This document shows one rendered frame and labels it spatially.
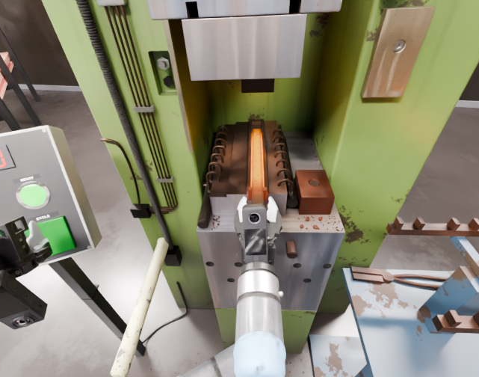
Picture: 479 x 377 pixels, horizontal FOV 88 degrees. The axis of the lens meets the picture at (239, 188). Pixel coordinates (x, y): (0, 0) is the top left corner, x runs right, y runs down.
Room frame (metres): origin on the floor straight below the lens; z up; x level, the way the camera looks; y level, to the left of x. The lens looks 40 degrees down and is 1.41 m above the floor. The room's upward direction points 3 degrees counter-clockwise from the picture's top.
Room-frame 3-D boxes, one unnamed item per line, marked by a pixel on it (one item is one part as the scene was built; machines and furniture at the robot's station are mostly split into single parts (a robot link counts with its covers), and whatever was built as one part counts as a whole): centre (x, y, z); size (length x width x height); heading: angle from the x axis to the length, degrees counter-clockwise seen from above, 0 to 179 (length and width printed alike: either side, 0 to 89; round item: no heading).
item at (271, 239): (0.31, -0.03, 0.97); 0.12 x 0.08 x 0.09; 175
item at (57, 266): (0.44, 0.54, 0.54); 0.04 x 0.04 x 1.08; 85
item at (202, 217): (0.63, 0.08, 0.93); 0.40 x 0.03 x 0.03; 175
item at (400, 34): (0.58, -0.35, 1.27); 0.09 x 0.02 x 0.17; 85
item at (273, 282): (0.22, -0.03, 0.98); 0.08 x 0.05 x 0.08; 85
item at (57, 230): (0.35, 0.41, 1.01); 0.07 x 0.05 x 0.07; 110
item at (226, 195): (0.68, -0.04, 0.96); 0.42 x 0.20 x 0.09; 175
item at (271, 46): (0.68, -0.04, 1.32); 0.42 x 0.20 x 0.10; 175
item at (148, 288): (0.41, 0.33, 0.62); 0.44 x 0.05 x 0.05; 175
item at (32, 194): (0.39, 0.42, 1.09); 0.05 x 0.03 x 0.04; 85
